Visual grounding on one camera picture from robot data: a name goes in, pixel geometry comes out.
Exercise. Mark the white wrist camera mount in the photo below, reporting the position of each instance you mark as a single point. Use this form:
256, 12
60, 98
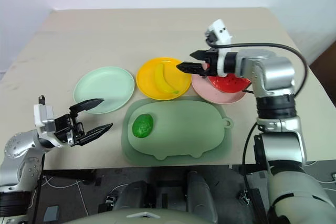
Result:
43, 116
220, 31

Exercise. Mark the pink plate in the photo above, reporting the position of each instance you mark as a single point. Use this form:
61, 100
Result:
210, 94

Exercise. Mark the dark grey rounded shape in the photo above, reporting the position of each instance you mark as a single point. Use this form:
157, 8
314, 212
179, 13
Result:
200, 195
135, 195

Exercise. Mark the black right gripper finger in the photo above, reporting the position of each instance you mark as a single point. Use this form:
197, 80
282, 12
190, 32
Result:
200, 54
193, 68

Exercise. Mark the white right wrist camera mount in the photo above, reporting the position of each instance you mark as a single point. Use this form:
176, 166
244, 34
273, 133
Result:
220, 31

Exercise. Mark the red toy watermelon slice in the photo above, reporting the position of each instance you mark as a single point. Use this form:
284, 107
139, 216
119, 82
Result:
231, 85

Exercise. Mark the green silicone mat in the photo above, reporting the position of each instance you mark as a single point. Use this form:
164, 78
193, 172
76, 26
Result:
126, 153

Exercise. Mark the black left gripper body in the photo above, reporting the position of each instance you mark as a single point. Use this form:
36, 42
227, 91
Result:
67, 129

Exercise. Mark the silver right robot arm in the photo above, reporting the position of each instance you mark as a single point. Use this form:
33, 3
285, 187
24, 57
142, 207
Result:
278, 77

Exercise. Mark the green round toy fruit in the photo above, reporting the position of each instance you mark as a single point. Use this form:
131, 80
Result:
143, 126

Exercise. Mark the yellow plate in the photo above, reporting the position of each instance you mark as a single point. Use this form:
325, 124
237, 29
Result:
147, 79

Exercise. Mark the grey-green robot torso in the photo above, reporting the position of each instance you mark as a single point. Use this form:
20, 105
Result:
144, 218

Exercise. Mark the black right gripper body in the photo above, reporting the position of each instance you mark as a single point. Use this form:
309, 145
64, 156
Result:
211, 62

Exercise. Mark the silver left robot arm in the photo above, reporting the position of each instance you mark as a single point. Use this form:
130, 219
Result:
18, 161

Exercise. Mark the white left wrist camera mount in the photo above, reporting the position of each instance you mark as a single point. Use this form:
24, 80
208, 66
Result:
43, 116

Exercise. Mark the light green plate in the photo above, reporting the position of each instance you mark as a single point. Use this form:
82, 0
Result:
105, 87

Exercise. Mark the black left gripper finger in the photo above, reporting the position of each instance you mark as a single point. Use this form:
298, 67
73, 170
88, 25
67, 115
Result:
97, 132
88, 104

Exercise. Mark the light green cutting board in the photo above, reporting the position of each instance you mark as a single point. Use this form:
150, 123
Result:
183, 129

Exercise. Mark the yellow toy banana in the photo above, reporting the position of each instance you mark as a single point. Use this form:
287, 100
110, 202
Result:
160, 79

